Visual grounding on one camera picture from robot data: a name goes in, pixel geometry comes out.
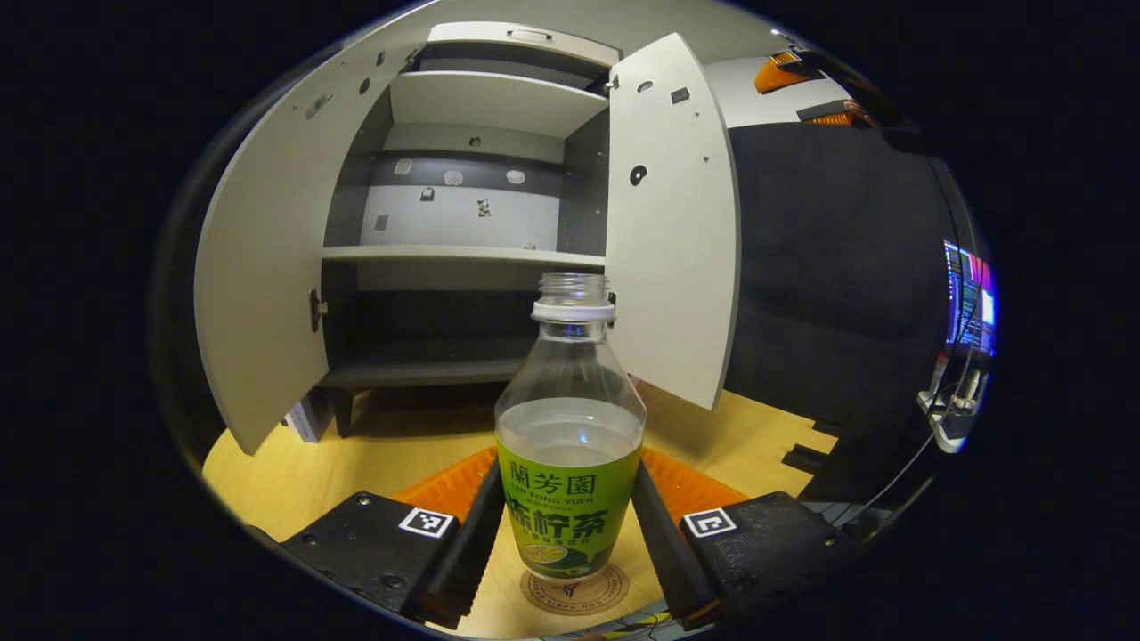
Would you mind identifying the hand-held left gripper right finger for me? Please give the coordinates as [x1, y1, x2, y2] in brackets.
[629, 445, 863, 626]

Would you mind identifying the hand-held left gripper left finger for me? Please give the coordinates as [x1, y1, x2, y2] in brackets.
[279, 445, 509, 631]

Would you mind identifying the round brown coaster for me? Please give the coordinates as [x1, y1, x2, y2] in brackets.
[521, 563, 631, 617]

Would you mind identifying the green label clear bottle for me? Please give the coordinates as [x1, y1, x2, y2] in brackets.
[494, 272, 648, 581]

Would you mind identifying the white cabinet door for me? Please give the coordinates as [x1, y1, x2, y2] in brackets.
[194, 45, 421, 456]
[604, 33, 742, 411]

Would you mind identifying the white and grey cabinet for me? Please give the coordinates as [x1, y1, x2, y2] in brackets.
[316, 20, 624, 439]

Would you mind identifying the white cabinet drawer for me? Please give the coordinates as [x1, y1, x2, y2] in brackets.
[426, 21, 622, 68]

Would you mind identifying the computer monitor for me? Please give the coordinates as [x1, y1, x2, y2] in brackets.
[942, 239, 998, 357]

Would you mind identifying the pale grey book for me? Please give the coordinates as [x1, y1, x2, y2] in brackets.
[285, 388, 336, 444]

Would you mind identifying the white desk device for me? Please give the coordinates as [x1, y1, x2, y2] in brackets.
[917, 365, 981, 455]

